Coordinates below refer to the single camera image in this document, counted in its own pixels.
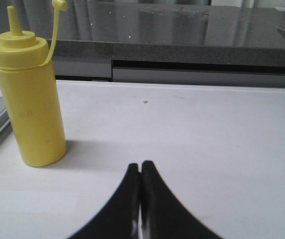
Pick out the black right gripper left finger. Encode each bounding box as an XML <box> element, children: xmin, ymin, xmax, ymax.
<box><xmin>70</xmin><ymin>163</ymin><xmax>140</xmax><ymax>239</ymax></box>

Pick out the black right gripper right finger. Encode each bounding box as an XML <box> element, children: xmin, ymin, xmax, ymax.
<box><xmin>140</xmin><ymin>161</ymin><xmax>220</xmax><ymax>239</ymax></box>

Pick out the yellow squeeze bottle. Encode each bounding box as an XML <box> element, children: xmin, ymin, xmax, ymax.
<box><xmin>0</xmin><ymin>0</ymin><xmax>68</xmax><ymax>167</ymax></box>

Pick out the dark grey granite counter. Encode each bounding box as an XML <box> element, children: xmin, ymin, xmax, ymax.
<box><xmin>0</xmin><ymin>2</ymin><xmax>285</xmax><ymax>88</ymax></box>

